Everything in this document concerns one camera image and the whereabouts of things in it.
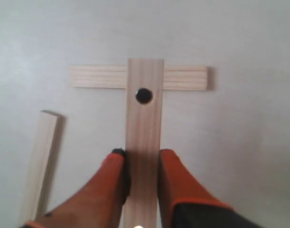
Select wooden stick with holes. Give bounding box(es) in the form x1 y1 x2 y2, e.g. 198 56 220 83
123 58 164 228

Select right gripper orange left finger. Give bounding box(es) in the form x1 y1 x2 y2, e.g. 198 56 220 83
25 149 131 228

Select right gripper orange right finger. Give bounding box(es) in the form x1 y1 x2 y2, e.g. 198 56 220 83
158 149 258 228

